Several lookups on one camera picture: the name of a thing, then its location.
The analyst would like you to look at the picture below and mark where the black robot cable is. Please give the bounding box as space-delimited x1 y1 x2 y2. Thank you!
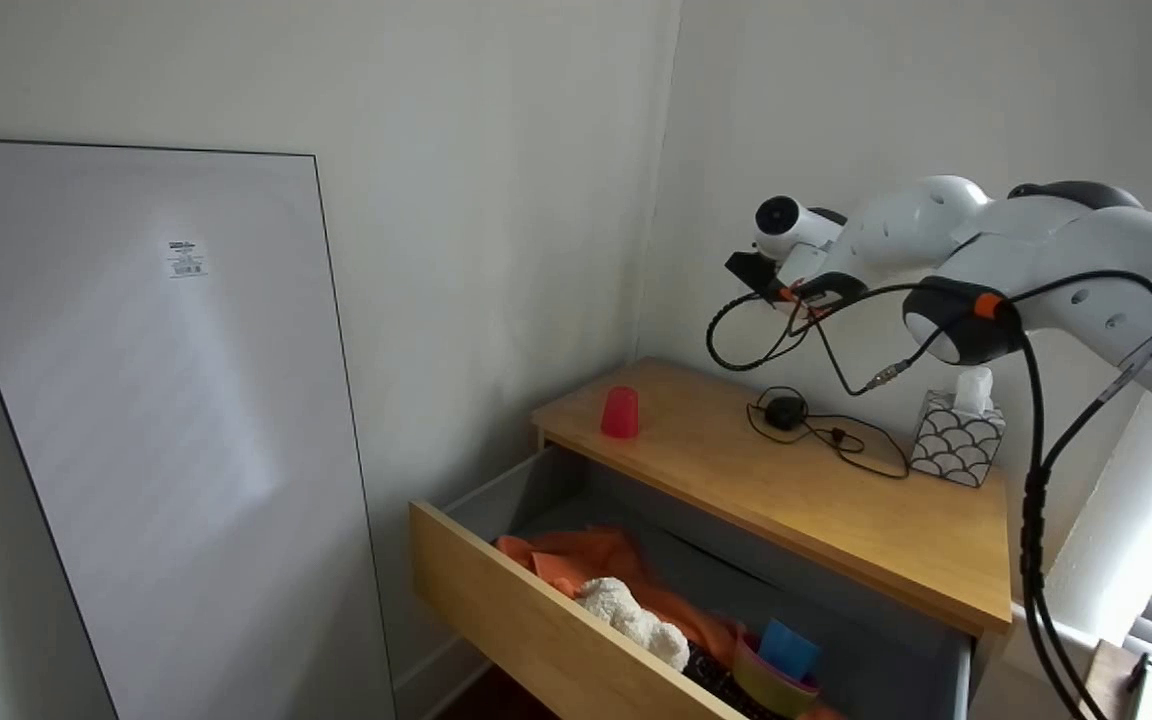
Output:
706 267 1152 720

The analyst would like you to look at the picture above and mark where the open wooden drawer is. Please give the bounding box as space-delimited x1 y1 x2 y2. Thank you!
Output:
414 449 973 720

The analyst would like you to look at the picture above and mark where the red plastic cup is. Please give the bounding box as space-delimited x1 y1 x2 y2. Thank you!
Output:
602 385 639 440

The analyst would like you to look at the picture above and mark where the white plush toy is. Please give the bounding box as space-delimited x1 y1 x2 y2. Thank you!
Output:
576 575 692 671

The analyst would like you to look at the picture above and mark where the black device cable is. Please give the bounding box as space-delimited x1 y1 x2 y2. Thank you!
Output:
742 385 918 482

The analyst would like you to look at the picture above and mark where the wooden nightstand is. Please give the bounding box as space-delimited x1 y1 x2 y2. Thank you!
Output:
534 358 1014 635

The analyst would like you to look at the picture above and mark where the white tissue in box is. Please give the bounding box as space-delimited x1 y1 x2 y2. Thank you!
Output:
952 366 992 417

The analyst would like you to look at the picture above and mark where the patterned tissue box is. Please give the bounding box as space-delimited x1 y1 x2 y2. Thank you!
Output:
908 405 1004 489

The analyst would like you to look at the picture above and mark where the white leaning board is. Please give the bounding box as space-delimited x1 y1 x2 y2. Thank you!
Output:
0 142 392 720

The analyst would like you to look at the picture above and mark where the orange cloth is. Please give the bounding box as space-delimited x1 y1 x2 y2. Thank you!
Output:
498 528 742 667

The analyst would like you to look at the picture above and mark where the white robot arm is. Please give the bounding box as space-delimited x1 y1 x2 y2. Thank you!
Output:
729 174 1152 393

